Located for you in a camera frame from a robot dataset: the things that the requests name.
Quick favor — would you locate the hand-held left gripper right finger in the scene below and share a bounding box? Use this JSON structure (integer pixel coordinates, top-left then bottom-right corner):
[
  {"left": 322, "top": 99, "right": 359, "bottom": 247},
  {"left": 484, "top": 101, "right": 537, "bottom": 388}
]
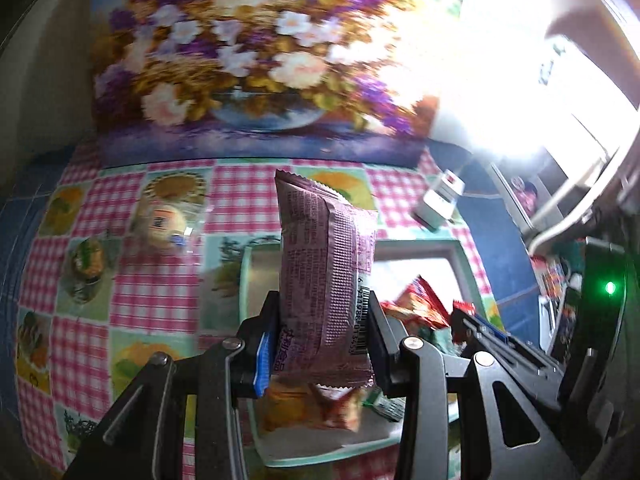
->
[{"left": 366, "top": 301, "right": 582, "bottom": 480}]

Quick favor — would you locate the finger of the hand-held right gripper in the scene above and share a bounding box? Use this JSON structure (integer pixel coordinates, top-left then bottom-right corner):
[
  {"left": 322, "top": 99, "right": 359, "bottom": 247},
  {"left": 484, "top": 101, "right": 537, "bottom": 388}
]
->
[{"left": 452, "top": 305, "right": 567, "bottom": 412}]

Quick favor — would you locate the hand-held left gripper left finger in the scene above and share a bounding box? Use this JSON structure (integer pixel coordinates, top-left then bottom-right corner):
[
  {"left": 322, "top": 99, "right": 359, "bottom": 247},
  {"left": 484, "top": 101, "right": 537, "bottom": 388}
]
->
[{"left": 65, "top": 289, "right": 281, "bottom": 480}]

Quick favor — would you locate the red peanut snack packet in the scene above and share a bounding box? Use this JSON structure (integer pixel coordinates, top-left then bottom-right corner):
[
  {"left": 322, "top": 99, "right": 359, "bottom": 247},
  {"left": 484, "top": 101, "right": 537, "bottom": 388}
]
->
[{"left": 379, "top": 275, "right": 452, "bottom": 332}]

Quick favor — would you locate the orange cream snack packet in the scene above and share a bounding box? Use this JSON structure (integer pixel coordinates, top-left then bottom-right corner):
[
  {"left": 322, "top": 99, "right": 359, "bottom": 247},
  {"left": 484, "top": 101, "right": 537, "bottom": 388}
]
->
[{"left": 307, "top": 384, "right": 367, "bottom": 434}]

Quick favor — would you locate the purple snack packet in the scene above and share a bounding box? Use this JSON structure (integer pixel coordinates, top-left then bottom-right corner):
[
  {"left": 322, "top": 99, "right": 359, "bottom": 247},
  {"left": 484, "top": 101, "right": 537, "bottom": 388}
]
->
[{"left": 273, "top": 168, "right": 380, "bottom": 391}]

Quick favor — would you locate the green white cardboard box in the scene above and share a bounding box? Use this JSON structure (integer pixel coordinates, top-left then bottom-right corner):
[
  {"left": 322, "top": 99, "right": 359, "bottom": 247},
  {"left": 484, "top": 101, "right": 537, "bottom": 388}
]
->
[{"left": 239, "top": 237, "right": 497, "bottom": 467}]

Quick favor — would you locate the white power adapter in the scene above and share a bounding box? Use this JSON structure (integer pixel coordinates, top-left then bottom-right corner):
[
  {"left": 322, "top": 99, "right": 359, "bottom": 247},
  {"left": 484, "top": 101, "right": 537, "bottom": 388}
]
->
[{"left": 411, "top": 169, "right": 465, "bottom": 232}]

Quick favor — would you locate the clear wrapped pastry barcode label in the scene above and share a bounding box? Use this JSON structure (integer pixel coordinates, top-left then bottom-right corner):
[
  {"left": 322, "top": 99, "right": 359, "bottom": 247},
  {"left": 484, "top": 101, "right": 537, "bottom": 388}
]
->
[{"left": 131, "top": 199, "right": 202, "bottom": 257}]

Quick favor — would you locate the checkered printed tablecloth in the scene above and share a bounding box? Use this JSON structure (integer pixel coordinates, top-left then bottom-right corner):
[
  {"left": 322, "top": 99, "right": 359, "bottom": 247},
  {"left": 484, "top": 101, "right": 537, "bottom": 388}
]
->
[{"left": 0, "top": 140, "right": 541, "bottom": 480}]

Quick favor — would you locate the clear wrapped pastry green label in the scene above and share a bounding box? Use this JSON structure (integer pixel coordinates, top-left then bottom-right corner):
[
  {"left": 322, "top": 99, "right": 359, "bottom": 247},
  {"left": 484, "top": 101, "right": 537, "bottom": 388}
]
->
[{"left": 66, "top": 236, "right": 109, "bottom": 303}]

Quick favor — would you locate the floral picture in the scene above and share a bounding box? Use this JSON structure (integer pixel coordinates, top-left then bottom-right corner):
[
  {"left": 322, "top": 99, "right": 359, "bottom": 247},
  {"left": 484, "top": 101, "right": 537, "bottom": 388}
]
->
[{"left": 91, "top": 0, "right": 467, "bottom": 169}]

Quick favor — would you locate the white window rail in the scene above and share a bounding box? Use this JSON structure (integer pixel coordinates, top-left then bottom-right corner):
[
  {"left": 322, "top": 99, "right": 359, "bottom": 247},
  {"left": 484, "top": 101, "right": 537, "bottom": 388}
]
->
[{"left": 526, "top": 157, "right": 622, "bottom": 257}]

